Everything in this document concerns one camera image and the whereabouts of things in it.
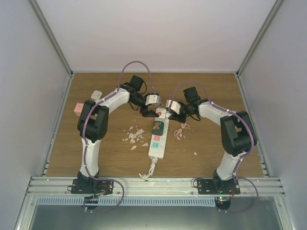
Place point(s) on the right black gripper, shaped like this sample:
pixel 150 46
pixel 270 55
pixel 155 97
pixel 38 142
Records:
pixel 174 117

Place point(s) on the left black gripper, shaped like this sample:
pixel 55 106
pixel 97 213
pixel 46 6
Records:
pixel 148 113

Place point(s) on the green dragon cube adapter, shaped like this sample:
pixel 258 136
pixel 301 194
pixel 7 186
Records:
pixel 158 128

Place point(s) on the white power strip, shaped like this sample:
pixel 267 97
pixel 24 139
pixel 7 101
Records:
pixel 158 143

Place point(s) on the white rounded square adapter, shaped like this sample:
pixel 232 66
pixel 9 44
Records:
pixel 96 95

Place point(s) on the pink cube socket adapter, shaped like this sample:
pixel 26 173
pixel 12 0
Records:
pixel 78 109

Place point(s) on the white cube adapter red print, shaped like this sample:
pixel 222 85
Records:
pixel 161 112

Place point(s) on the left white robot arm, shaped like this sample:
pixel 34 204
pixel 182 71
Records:
pixel 93 121

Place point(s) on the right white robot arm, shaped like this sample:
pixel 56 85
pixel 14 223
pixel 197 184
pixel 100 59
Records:
pixel 237 132

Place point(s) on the white paper scrap pile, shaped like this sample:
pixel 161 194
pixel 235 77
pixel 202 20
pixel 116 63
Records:
pixel 136 137

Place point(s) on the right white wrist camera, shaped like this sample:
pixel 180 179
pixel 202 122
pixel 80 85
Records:
pixel 173 106

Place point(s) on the grey slotted cable duct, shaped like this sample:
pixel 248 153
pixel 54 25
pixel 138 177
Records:
pixel 129 201

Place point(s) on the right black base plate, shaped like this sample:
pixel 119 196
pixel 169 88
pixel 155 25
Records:
pixel 208 187

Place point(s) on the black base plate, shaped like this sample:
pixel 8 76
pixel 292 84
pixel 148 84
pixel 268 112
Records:
pixel 208 187
pixel 91 187

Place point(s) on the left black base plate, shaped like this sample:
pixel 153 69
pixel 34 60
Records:
pixel 91 187

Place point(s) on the aluminium front rail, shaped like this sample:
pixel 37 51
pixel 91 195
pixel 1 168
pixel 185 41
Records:
pixel 161 187

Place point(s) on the right aluminium frame post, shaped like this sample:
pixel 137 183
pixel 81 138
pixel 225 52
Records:
pixel 263 29

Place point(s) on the aluminium frame post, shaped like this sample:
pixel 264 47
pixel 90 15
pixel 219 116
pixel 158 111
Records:
pixel 39 14
pixel 263 29

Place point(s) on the left aluminium frame post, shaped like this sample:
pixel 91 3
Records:
pixel 39 14

